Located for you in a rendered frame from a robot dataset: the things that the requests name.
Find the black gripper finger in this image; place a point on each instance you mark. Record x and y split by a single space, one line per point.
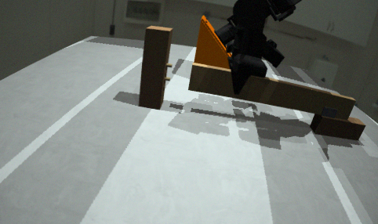
239 80
230 60

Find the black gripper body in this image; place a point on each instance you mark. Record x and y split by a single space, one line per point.
244 47

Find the long wooden rail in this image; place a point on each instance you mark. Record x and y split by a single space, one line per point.
270 91

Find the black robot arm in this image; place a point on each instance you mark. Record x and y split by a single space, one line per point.
251 14

